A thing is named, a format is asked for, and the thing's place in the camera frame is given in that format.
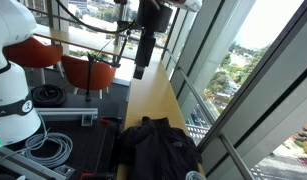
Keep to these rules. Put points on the right orange chair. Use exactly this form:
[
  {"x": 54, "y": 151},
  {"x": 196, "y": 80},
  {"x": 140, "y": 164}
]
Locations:
[{"x": 82, "y": 74}]

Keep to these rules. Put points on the black tripod stand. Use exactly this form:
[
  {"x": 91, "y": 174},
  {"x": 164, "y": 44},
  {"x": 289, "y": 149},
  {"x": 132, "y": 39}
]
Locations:
[{"x": 100, "y": 72}]

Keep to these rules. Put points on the metal window handrail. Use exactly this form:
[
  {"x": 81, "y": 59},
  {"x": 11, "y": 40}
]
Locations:
[{"x": 242, "y": 168}]

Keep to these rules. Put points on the orange chair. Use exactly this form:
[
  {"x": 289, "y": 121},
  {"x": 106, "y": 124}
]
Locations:
[
  {"x": 82, "y": 74},
  {"x": 33, "y": 54}
]

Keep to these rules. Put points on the red handled clamp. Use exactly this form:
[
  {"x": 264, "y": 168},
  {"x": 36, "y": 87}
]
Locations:
[{"x": 107, "y": 119}]

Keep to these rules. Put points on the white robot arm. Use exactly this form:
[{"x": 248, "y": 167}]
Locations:
[{"x": 18, "y": 118}]

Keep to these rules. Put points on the left orange chair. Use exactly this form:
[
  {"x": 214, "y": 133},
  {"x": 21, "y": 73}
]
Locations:
[{"x": 33, "y": 54}]

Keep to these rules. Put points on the black zip jumper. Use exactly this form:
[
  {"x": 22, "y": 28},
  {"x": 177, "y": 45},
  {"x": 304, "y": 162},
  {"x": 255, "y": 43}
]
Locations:
[{"x": 156, "y": 151}]

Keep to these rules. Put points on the clear plastic cup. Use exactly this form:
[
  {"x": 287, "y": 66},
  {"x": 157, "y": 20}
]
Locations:
[{"x": 194, "y": 175}]

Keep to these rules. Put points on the aluminium extrusion rail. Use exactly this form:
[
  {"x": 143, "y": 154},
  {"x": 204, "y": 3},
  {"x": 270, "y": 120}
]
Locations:
[{"x": 85, "y": 116}]

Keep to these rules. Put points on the red clamp bottom edge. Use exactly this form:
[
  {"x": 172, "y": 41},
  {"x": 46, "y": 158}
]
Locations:
[{"x": 98, "y": 176}]

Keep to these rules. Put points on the aluminium frame corner bracket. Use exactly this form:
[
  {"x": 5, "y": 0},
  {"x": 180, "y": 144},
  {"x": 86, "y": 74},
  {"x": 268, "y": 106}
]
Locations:
[{"x": 65, "y": 171}]

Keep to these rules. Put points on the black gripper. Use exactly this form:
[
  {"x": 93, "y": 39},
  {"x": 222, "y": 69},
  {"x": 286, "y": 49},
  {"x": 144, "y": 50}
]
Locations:
[{"x": 143, "y": 55}]

